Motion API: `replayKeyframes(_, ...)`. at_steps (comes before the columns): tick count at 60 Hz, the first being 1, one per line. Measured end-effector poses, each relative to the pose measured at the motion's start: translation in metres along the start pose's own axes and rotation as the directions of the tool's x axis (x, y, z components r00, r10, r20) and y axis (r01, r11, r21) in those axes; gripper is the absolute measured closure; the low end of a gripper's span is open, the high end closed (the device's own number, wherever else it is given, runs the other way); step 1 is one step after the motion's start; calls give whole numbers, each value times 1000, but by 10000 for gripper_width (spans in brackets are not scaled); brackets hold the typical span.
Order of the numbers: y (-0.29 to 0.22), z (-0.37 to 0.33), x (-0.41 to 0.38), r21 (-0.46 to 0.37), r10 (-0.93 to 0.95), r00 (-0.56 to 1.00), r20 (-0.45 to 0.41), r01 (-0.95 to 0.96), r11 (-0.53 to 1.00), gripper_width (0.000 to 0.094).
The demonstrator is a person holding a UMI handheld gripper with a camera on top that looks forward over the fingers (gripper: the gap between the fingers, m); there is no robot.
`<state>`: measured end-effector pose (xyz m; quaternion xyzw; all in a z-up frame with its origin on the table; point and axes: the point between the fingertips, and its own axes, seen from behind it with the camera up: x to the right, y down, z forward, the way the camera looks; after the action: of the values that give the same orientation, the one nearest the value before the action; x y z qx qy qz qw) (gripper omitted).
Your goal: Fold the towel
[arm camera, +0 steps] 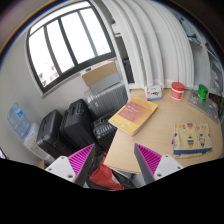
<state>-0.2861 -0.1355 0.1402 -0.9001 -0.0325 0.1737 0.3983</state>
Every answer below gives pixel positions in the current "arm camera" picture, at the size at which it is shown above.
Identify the white wardrobe doors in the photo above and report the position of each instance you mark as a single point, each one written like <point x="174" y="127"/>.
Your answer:
<point x="157" y="46"/>

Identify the large black hard case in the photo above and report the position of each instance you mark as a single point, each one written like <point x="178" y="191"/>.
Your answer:
<point x="76" y="125"/>

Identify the yellow patterned folded towel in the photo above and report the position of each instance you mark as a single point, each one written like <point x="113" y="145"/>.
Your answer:
<point x="191" y="139"/>

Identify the small dark ribbed suitcase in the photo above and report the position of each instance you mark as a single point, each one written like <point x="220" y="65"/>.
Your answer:
<point x="104" y="132"/>

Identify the silver ribbed suitcase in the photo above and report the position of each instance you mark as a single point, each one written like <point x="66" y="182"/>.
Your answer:
<point x="108" y="100"/>

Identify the red plastic bag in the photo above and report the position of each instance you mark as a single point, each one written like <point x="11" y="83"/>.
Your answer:
<point x="104" y="177"/>

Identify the white water dispenser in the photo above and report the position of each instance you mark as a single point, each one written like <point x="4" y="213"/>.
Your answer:
<point x="30" y="142"/>

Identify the yellow and red book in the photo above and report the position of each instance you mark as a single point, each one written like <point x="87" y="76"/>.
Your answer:
<point x="133" y="115"/>

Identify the cardboard box on suitcase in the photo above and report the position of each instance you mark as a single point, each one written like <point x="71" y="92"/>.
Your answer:
<point x="101" y="76"/>

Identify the black hard case left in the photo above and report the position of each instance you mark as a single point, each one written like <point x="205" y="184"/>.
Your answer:
<point x="49" y="137"/>

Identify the black framed window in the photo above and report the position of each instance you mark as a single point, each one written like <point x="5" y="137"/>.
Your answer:
<point x="65" y="42"/>

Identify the small white green box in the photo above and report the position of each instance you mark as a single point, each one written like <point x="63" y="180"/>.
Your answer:
<point x="153" y="93"/>

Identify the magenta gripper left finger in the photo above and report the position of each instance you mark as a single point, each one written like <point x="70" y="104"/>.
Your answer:
<point x="75" y="167"/>

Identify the blue water bottle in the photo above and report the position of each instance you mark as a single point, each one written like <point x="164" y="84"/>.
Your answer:
<point x="19" y="121"/>

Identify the grey tray with items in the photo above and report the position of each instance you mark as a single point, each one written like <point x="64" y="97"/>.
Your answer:
<point x="207" y="106"/>

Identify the green cup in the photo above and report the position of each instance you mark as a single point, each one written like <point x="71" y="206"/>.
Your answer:
<point x="202" y="92"/>

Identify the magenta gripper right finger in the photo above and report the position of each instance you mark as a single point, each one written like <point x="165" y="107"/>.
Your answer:
<point x="153" y="165"/>

